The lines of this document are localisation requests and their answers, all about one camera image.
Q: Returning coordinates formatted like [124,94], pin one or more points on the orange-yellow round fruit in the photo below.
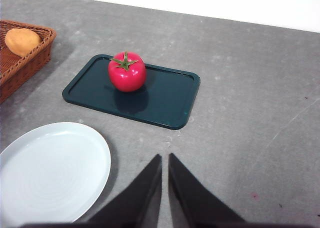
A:
[22,41]

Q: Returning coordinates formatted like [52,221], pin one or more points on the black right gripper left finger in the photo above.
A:
[140,198]

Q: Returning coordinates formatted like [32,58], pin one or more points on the brown wicker basket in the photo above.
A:
[27,68]

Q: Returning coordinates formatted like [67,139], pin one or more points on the dark rectangular tray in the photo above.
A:
[162,98]

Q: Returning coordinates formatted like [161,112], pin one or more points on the red tomato with green stem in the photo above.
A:
[127,74]

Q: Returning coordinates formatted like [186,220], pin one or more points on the pale grey round plate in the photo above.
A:
[50,170]

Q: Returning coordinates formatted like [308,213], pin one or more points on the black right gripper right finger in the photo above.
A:
[192,198]

